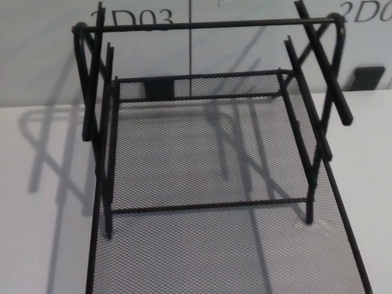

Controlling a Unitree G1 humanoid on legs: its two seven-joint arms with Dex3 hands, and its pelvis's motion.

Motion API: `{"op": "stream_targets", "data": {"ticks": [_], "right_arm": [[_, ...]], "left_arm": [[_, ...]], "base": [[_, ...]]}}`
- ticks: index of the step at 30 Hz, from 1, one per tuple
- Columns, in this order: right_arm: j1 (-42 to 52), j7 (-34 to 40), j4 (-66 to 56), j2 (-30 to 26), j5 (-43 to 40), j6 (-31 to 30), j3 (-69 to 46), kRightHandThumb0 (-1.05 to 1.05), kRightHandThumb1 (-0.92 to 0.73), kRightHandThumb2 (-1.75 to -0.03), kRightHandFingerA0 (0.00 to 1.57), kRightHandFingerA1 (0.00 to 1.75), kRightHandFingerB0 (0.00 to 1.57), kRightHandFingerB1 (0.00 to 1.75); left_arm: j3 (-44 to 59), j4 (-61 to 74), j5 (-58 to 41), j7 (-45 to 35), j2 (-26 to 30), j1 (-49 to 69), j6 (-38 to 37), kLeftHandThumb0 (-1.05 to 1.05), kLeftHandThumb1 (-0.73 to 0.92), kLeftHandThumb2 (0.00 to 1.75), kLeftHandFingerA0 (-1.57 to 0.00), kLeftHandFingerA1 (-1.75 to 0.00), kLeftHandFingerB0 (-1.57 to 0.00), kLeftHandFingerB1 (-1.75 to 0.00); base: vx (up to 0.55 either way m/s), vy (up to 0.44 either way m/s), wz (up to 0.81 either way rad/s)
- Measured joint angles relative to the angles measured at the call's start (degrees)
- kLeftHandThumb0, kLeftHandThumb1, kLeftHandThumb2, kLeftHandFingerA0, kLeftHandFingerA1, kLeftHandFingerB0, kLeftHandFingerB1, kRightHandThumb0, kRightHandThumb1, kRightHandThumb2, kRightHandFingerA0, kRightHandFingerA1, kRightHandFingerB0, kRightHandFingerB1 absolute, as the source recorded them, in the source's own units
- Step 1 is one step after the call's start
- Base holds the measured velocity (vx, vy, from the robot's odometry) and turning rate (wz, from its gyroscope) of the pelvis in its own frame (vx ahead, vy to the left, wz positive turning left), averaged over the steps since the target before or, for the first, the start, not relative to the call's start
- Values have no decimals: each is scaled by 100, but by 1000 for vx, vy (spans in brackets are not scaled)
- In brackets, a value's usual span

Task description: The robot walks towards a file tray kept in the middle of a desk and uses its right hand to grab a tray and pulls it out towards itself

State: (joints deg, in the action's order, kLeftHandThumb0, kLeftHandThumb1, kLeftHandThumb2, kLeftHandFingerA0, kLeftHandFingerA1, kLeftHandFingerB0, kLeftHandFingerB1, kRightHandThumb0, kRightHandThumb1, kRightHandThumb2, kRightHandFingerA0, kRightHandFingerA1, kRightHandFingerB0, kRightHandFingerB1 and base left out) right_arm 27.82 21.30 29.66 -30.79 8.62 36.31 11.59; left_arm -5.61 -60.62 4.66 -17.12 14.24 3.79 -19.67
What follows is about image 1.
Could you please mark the white desk with metal legs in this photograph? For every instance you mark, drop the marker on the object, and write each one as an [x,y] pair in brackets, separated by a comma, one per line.
[46,229]

